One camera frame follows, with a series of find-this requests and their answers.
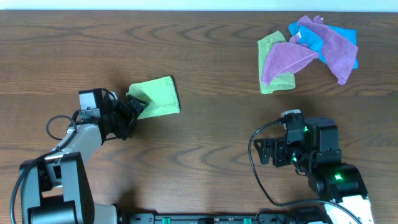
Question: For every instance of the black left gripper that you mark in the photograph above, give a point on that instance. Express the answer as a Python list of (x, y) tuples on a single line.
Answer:
[(129, 111)]

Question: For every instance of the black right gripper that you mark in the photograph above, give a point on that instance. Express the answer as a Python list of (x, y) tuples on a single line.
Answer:
[(277, 151)]

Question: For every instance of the light green cloth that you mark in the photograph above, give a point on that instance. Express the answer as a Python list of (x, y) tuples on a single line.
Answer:
[(160, 94)]

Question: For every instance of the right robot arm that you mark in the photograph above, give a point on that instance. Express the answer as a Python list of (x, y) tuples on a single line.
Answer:
[(339, 186)]

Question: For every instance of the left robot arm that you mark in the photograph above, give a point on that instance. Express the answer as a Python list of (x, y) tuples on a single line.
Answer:
[(54, 187)]

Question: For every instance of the olive green cloth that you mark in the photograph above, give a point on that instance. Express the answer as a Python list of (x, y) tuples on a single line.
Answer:
[(284, 81)]

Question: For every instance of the purple cloth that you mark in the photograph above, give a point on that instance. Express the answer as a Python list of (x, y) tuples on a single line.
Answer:
[(290, 57)]

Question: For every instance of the blue cloth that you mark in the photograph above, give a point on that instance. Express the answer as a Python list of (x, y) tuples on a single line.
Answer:
[(304, 36)]

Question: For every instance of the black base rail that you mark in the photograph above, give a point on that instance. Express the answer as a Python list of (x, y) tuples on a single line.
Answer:
[(262, 218)]

